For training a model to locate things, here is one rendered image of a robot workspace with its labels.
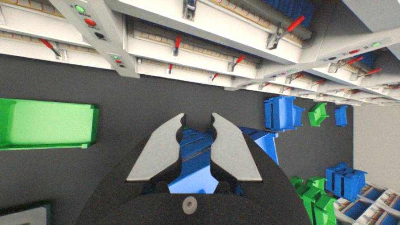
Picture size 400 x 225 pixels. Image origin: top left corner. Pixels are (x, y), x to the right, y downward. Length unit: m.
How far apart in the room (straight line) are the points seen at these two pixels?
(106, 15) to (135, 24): 0.13
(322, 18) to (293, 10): 0.13
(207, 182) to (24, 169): 0.82
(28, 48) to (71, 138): 0.39
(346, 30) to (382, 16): 0.11
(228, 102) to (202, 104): 0.25
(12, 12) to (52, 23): 0.07
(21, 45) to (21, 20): 0.24
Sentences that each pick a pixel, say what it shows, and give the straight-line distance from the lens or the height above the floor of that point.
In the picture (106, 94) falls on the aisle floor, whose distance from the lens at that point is 0.77.
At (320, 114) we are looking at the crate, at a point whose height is 0.00.
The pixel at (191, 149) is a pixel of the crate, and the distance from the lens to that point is 0.32.
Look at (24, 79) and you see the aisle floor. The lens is 0.92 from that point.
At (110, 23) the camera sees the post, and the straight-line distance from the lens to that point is 0.38.
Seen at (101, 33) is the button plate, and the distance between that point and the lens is 0.43.
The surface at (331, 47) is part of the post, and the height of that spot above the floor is 0.57.
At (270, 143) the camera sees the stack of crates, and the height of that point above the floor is 0.35.
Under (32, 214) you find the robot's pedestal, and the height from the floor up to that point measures 0.06.
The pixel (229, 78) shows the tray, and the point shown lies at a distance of 0.81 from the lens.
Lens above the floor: 0.72
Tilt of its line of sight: 68 degrees down
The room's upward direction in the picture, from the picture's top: 89 degrees clockwise
